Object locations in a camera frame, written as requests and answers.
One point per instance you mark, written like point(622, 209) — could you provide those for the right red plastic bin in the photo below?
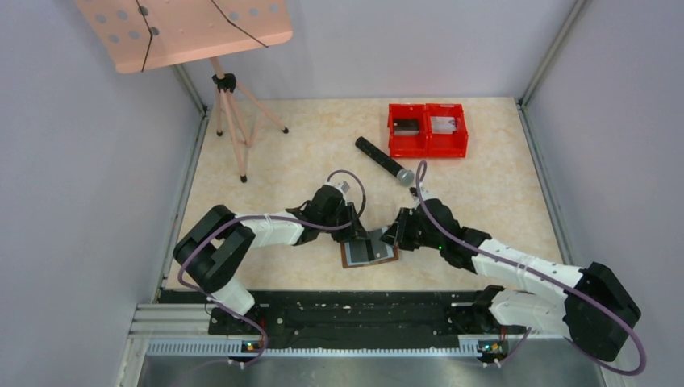
point(448, 136)

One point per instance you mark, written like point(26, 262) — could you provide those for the left red plastic bin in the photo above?
point(407, 125)

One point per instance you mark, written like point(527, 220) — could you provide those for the black handheld microphone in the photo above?
point(404, 176)

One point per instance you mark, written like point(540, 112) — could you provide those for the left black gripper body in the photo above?
point(342, 215)

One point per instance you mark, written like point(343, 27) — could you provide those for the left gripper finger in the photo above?
point(346, 235)
point(356, 224)

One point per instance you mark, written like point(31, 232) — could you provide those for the pink music stand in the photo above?
point(144, 35)

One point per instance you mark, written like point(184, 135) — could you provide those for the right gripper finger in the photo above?
point(405, 217)
point(394, 236)

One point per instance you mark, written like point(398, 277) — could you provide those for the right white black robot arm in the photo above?
point(560, 299)

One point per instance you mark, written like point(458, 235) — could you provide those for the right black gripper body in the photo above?
point(411, 238)

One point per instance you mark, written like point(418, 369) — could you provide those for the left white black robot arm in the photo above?
point(212, 251)

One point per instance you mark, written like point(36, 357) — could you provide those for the red plastic bin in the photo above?
point(448, 136)
point(407, 125)

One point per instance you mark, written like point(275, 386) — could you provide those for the brown leather card holder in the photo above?
point(384, 253)

